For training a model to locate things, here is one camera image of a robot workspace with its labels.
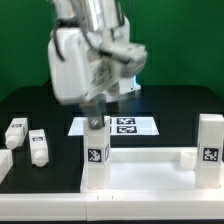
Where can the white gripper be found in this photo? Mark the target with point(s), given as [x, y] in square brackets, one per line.
[83, 74]

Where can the white front rail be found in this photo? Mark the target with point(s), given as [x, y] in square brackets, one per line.
[99, 207]

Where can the white marker plate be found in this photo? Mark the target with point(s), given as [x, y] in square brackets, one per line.
[121, 126]

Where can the white left corner block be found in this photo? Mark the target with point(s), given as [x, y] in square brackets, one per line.
[6, 162]

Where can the white desk top tray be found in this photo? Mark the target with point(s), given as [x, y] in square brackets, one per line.
[143, 169]

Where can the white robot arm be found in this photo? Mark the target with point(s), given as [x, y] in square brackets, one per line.
[100, 21]

